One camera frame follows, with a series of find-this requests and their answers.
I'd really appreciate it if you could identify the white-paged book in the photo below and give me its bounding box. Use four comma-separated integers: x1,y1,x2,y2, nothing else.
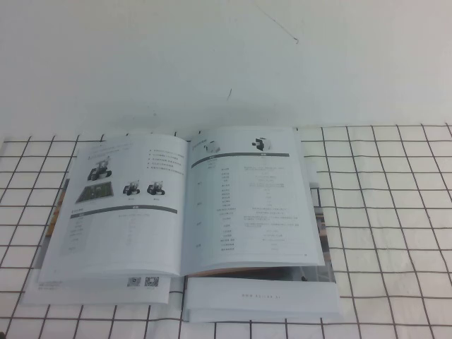
39,126,326,278

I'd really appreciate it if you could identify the white black-grid tablecloth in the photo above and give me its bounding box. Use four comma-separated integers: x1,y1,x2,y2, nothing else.
0,123,452,339

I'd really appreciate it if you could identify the white leaflet with web address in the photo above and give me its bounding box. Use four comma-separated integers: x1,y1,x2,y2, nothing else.
185,182,343,324

